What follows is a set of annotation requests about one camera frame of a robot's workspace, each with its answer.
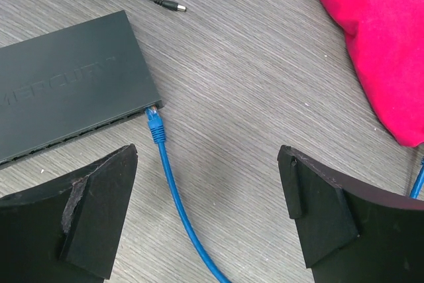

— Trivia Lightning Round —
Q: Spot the blue ethernet cable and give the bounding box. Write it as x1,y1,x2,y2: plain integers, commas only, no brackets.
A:
144,104,424,283

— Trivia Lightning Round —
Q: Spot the red cloth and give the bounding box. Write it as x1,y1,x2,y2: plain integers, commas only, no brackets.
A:
320,0,423,147

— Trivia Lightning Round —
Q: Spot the black network switch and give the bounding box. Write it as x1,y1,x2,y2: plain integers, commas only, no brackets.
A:
1,11,163,165

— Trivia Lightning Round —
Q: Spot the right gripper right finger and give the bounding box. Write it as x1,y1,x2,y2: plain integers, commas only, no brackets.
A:
278,145,423,283

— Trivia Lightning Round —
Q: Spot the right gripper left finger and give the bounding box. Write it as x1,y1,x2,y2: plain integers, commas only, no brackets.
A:
1,144,138,282

